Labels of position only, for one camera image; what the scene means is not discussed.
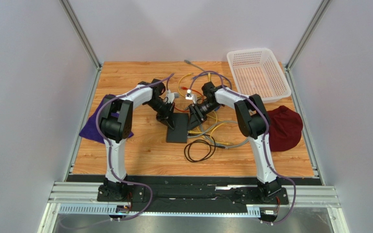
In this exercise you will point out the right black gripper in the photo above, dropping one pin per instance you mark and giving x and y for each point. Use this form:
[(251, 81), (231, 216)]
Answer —
[(194, 114)]

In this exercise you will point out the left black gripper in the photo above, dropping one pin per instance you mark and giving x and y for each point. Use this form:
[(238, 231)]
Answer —
[(167, 114)]

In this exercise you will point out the black network switch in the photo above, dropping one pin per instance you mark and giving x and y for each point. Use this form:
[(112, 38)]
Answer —
[(180, 131)]

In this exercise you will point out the white plastic basket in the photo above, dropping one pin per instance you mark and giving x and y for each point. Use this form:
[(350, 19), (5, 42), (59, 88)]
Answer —
[(257, 71)]

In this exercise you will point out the purple cloth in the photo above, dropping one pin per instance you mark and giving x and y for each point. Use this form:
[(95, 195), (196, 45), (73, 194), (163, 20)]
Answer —
[(91, 129)]

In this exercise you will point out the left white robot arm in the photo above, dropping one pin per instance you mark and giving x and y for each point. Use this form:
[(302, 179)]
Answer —
[(115, 179)]

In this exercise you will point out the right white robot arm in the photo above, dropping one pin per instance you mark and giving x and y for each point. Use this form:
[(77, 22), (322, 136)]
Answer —
[(253, 123)]

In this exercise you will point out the dark red cap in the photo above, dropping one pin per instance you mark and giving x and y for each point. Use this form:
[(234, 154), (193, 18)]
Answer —
[(285, 129)]

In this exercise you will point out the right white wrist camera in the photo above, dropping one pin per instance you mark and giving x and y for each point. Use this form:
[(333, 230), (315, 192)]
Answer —
[(190, 96)]

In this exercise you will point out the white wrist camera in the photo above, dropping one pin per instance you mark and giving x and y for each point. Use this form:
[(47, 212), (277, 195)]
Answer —
[(190, 96), (170, 96)]

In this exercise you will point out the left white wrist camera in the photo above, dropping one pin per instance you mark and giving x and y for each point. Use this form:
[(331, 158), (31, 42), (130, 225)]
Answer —
[(170, 96)]

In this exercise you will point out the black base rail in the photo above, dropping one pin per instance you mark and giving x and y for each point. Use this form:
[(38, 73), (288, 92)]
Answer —
[(186, 194)]

